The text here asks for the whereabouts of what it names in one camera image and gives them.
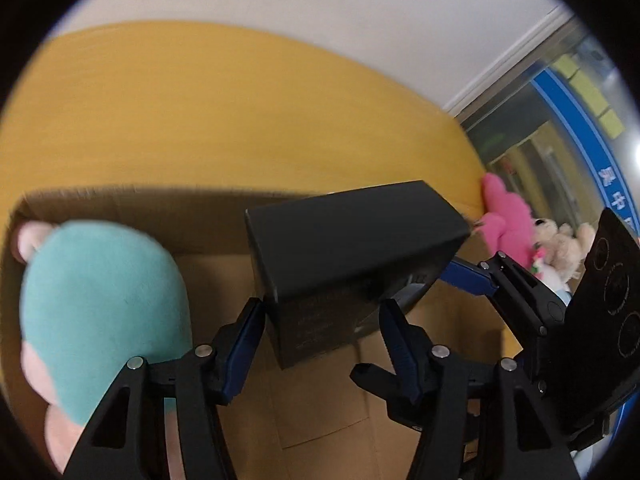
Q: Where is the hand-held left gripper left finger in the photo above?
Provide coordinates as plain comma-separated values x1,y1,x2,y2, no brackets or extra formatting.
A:
64,298,267,480

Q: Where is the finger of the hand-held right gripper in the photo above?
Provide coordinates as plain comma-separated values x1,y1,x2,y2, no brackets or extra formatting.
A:
447,251,568,348
349,361,426,429

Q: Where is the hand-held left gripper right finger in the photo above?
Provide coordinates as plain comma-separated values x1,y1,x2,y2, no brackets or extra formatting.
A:
378,301,587,480

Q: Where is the shallow brown cardboard box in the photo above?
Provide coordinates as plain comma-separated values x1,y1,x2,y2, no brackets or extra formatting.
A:
2,185,525,480

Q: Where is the black cardboard product box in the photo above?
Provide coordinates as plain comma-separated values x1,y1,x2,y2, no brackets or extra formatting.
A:
244,180,472,372

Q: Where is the light blue plush toy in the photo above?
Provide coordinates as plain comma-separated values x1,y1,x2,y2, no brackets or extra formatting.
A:
537,262,574,306

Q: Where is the beige plush toy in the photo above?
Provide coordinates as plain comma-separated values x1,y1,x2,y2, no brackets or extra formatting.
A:
532,217,596,286

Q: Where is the pink bear plush toy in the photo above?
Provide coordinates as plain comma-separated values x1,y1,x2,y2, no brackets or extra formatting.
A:
475,172,539,274

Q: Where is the glass door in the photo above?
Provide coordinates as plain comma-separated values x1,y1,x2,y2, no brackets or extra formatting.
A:
440,5,640,266

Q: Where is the teal pink caterpillar plush toy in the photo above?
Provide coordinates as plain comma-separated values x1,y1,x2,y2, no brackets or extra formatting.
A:
10,219,194,477

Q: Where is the blue door band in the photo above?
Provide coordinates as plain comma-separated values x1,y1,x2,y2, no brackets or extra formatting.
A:
529,66,640,243

